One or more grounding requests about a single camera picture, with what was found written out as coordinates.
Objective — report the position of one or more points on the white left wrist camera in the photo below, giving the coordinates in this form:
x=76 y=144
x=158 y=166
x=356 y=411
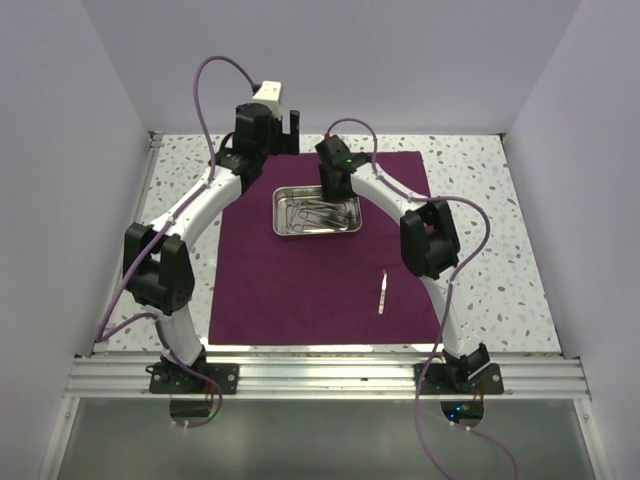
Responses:
x=269 y=94

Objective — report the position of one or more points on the silver tweezers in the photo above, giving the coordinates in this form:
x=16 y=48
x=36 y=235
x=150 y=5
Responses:
x=382 y=295

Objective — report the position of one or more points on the purple surgical cloth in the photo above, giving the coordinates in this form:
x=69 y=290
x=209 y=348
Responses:
x=311 y=290

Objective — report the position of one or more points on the steel forceps in tray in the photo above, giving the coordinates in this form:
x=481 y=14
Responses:
x=324 y=213

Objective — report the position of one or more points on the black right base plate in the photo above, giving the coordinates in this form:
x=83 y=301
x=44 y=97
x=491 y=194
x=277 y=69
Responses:
x=439 y=382

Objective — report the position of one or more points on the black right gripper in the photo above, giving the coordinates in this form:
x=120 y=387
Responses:
x=329 y=191

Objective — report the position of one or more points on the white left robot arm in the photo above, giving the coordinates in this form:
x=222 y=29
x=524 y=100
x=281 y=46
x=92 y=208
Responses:
x=157 y=265

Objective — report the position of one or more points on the stainless steel instrument tray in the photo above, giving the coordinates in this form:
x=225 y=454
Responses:
x=297 y=195

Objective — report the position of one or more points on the steel surgical scissors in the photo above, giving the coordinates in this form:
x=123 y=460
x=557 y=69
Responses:
x=294 y=223

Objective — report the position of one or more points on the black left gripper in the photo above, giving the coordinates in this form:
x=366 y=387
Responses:
x=286 y=143

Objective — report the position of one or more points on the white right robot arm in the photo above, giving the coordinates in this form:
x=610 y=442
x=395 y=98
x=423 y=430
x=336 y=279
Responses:
x=429 y=244

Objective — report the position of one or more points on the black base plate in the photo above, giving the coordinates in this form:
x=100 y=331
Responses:
x=439 y=382
x=171 y=379

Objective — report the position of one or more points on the aluminium front frame rail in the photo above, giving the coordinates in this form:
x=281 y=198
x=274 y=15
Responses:
x=335 y=375

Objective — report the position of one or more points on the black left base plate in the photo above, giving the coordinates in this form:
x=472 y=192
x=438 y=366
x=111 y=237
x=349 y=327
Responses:
x=171 y=379

